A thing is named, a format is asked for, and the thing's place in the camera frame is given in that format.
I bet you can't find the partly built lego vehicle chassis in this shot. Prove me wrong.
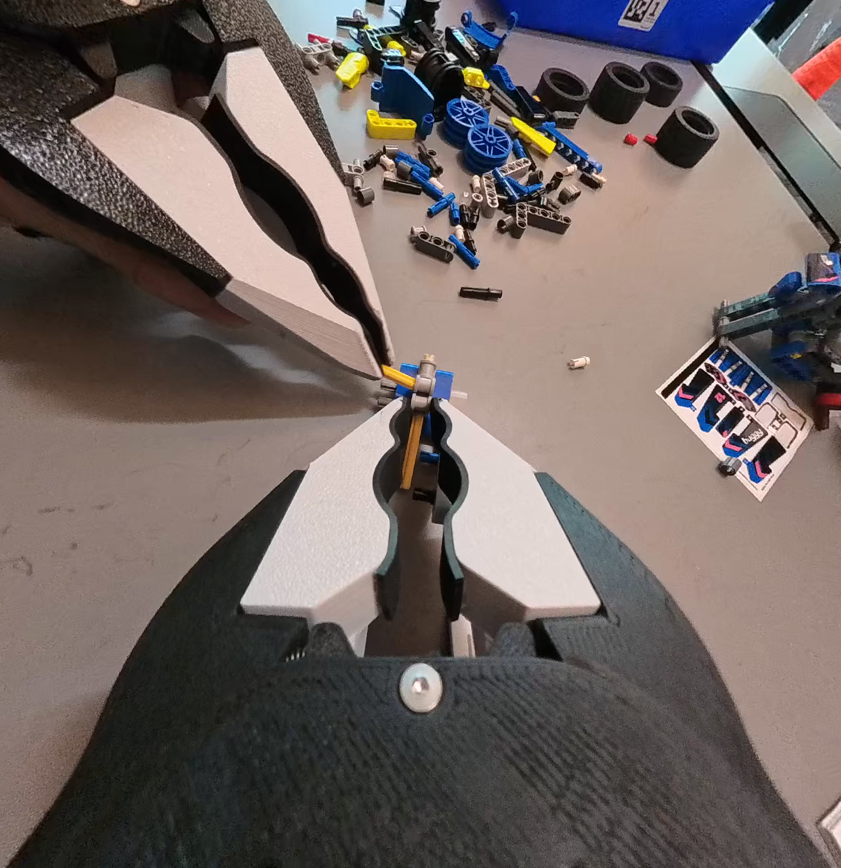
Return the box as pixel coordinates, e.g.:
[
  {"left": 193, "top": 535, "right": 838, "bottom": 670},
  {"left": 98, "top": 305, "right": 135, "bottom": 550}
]
[{"left": 713, "top": 239, "right": 841, "bottom": 431}]

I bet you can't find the pile of lego pieces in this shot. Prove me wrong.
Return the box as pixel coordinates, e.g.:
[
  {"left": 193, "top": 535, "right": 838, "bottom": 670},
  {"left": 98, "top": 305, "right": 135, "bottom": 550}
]
[{"left": 298, "top": 0, "right": 608, "bottom": 269}]

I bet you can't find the person's left hand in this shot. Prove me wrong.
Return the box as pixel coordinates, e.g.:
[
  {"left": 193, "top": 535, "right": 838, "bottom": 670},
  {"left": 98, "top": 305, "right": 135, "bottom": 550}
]
[{"left": 0, "top": 166, "right": 250, "bottom": 328}]

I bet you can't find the small blue grey lego assembly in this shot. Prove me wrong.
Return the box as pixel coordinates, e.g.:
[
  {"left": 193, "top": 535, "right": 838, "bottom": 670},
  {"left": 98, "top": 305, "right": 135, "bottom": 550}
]
[{"left": 378, "top": 353, "right": 469, "bottom": 492}]

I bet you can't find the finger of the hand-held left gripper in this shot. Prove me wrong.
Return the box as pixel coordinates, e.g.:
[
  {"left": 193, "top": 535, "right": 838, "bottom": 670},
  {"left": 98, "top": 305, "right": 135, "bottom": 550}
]
[
  {"left": 202, "top": 45, "right": 396, "bottom": 373},
  {"left": 69, "top": 94, "right": 386, "bottom": 381}
]

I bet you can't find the red ribbed object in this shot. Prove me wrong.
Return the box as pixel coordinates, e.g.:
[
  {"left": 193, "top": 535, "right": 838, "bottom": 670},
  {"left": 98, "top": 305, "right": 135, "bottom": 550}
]
[{"left": 794, "top": 27, "right": 841, "bottom": 103}]

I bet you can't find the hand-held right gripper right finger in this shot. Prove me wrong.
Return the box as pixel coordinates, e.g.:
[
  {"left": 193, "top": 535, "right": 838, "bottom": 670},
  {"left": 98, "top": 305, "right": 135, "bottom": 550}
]
[{"left": 430, "top": 399, "right": 602, "bottom": 657}]

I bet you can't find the lego sticker sheet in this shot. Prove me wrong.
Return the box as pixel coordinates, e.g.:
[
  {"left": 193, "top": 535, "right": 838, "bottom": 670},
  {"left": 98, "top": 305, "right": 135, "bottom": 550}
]
[{"left": 656, "top": 337, "right": 815, "bottom": 503}]

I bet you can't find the open instruction booklet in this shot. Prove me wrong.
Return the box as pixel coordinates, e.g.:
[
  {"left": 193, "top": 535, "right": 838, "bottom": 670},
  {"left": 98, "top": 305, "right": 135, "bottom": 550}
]
[{"left": 819, "top": 790, "right": 841, "bottom": 862}]

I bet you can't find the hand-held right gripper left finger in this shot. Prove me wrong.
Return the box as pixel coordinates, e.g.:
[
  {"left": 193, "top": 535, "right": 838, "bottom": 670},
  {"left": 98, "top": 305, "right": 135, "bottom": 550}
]
[{"left": 239, "top": 399, "right": 416, "bottom": 657}]

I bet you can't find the blue plastic bin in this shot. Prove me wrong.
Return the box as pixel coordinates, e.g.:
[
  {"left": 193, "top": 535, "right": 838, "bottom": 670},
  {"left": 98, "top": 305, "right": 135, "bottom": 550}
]
[{"left": 495, "top": 0, "right": 774, "bottom": 63}]

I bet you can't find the black rubber lego tire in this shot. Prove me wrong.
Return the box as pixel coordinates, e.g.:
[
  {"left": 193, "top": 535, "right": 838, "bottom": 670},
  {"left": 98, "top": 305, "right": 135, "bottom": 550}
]
[
  {"left": 534, "top": 68, "right": 591, "bottom": 115},
  {"left": 660, "top": 106, "right": 720, "bottom": 169},
  {"left": 641, "top": 61, "right": 684, "bottom": 108},
  {"left": 590, "top": 62, "right": 651, "bottom": 124}
]

